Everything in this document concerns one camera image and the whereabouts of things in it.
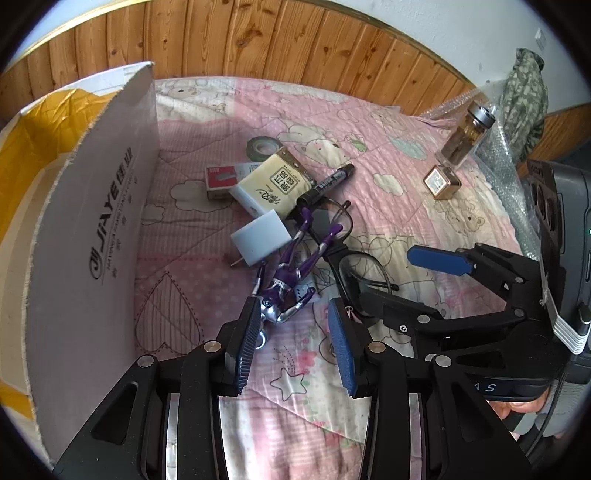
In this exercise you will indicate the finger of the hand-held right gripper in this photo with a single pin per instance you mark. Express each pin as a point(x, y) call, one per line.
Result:
point(415, 318)
point(438, 261)

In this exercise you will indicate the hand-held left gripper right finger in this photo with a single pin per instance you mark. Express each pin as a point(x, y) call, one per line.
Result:
point(344, 355)

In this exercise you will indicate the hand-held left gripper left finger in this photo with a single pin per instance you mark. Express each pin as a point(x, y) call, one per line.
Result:
point(244, 344)

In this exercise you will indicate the purple silver toy figurine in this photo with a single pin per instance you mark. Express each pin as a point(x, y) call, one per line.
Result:
point(286, 277)

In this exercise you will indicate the black-framed glasses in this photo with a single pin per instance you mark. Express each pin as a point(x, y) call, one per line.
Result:
point(344, 258)

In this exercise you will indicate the black marker pen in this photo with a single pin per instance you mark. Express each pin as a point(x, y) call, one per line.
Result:
point(328, 182)

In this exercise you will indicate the white cardboard box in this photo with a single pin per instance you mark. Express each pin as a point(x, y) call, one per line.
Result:
point(92, 207)

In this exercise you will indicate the person's right hand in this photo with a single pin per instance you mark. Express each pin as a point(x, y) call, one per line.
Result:
point(515, 408)

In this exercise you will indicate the gold tin box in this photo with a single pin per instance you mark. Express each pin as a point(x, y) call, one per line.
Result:
point(442, 182)

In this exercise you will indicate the clear bubble wrap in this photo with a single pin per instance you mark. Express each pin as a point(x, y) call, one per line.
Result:
point(503, 175)

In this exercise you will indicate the white charger plug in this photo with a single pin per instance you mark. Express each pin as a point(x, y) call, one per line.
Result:
point(258, 237)

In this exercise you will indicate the glass bottle with metal lid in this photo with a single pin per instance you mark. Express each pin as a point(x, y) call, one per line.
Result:
point(461, 138)

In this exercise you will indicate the pink bear-print blanket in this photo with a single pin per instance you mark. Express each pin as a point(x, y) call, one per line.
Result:
point(406, 138)

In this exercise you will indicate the cream tissue pack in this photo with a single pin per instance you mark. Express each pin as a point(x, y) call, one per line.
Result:
point(272, 187)

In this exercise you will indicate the small red box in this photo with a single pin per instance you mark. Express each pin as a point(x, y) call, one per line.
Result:
point(219, 182)

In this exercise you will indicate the camouflage jacket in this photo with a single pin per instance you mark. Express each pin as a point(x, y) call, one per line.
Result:
point(524, 101)

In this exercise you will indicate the green tape roll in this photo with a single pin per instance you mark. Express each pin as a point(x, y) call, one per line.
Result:
point(261, 148)

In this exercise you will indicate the white wall hook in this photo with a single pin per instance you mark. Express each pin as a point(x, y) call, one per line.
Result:
point(541, 39)

